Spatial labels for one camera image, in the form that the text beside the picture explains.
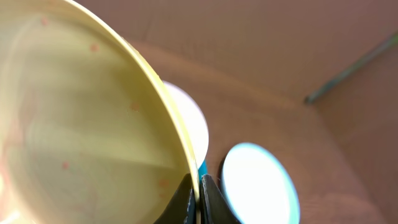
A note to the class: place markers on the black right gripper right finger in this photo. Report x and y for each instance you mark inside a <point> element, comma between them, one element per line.
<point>213,206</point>

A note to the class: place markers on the white plate with red stain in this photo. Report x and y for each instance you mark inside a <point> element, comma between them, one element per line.
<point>194,120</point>

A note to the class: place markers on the teal plastic tray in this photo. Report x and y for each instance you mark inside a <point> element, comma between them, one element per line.
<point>202,170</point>

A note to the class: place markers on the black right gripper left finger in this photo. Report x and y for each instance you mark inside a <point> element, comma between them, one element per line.
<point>182,206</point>

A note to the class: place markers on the yellow plate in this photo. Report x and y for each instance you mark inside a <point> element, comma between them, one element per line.
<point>89,132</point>

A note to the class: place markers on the light blue plate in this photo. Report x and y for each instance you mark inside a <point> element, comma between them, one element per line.
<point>257,187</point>

